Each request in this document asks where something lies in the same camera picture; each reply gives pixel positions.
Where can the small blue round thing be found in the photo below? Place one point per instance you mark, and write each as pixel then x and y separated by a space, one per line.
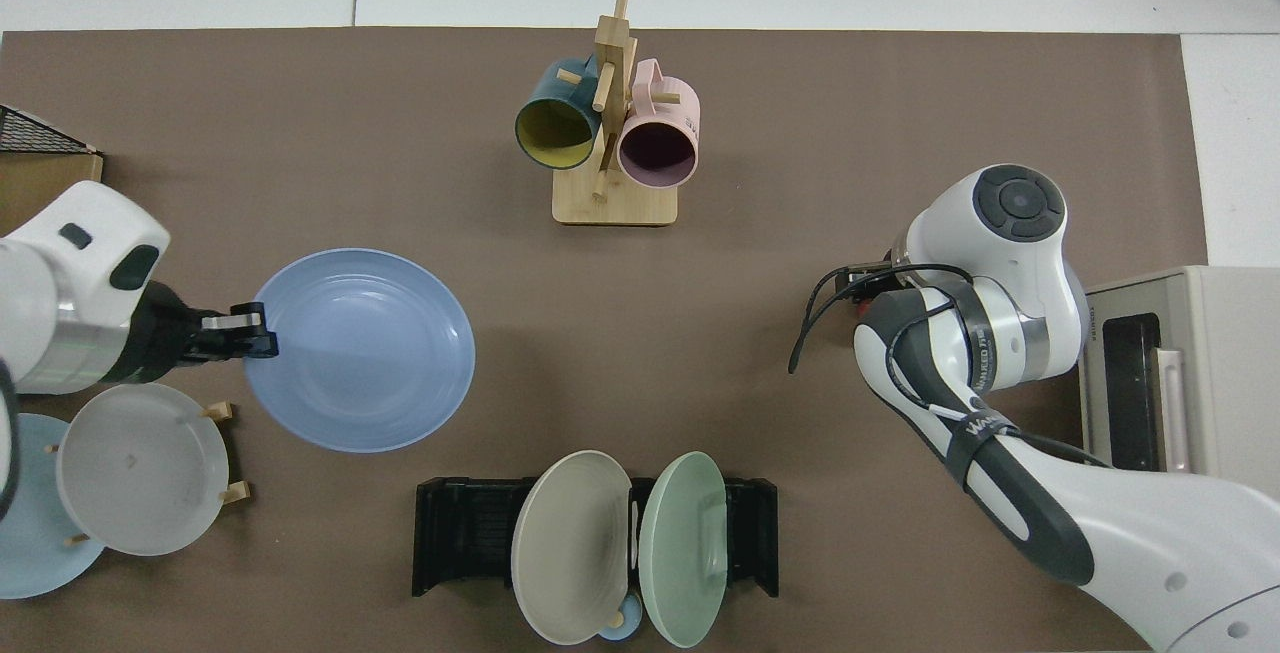
pixel 625 630

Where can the pink mug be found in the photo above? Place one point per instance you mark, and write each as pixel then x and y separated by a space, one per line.
pixel 657 148

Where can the black dish rack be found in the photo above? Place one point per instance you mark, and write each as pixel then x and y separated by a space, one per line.
pixel 460 533

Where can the beige plate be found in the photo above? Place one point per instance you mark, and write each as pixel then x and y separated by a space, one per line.
pixel 570 548

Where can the wooden plate stand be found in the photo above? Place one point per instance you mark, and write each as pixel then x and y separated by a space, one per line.
pixel 237 491

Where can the light blue plate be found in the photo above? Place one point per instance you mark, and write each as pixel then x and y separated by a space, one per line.
pixel 30 523

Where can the pale toaster oven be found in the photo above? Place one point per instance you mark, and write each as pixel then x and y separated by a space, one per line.
pixel 1220 373

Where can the wooden cup stand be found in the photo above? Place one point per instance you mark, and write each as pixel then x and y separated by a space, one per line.
pixel 615 201

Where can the green plate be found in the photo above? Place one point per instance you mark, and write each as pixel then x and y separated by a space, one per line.
pixel 680 548

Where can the white plate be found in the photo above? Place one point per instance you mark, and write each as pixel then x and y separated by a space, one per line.
pixel 140 468

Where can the dark teal mug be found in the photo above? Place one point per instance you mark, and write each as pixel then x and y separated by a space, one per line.
pixel 553 133

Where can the brown table cloth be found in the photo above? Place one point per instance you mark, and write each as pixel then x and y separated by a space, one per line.
pixel 700 333

